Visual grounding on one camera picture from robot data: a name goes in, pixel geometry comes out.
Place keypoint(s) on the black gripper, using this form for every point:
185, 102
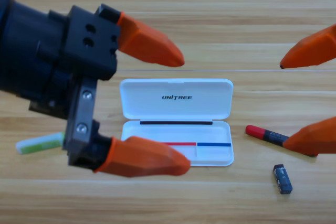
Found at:
39, 51

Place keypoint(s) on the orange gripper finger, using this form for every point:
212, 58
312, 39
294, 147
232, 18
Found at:
312, 49
315, 140
144, 158
147, 43

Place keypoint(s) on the small dark blue sharpener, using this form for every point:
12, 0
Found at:
283, 180

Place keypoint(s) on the red and black marker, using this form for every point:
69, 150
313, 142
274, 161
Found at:
260, 132

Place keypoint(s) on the white plastic pencil case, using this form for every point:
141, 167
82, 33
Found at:
176, 103

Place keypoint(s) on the green and white highlighter pen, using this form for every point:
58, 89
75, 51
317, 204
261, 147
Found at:
39, 144

